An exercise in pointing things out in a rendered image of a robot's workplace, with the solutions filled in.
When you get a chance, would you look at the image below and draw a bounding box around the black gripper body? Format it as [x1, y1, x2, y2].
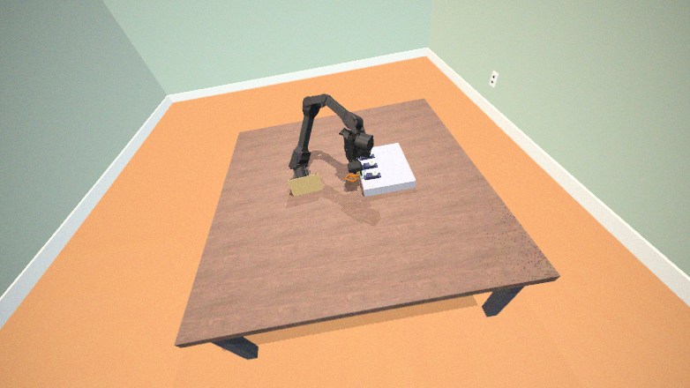
[344, 145, 363, 173]

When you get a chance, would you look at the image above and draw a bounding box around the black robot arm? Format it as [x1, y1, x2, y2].
[289, 93, 374, 179]

